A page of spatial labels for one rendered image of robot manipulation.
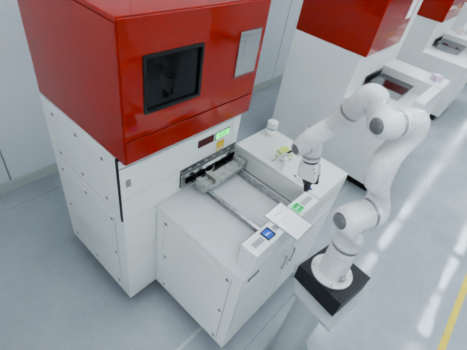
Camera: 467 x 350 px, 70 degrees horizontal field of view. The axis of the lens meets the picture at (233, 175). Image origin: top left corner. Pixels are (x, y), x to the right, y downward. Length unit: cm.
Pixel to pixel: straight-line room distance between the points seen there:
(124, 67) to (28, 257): 187
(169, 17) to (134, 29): 15
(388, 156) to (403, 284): 197
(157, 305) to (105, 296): 35
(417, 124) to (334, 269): 69
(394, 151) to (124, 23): 97
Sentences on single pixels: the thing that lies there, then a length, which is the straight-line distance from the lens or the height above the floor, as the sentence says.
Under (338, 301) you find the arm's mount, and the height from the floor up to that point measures 93.
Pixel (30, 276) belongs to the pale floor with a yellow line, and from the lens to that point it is 271.
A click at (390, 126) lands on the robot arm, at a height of 169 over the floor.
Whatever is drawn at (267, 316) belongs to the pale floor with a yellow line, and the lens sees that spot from 250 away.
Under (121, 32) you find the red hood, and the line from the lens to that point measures 119.
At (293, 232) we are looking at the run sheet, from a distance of 166.
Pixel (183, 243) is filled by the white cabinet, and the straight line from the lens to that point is 183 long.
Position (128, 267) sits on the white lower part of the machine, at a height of 42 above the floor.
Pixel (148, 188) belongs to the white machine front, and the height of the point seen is 97.
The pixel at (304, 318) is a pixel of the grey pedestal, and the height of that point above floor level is 60.
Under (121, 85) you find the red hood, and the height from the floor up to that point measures 159.
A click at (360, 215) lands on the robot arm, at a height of 133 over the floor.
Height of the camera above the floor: 217
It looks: 41 degrees down
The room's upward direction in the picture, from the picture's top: 12 degrees clockwise
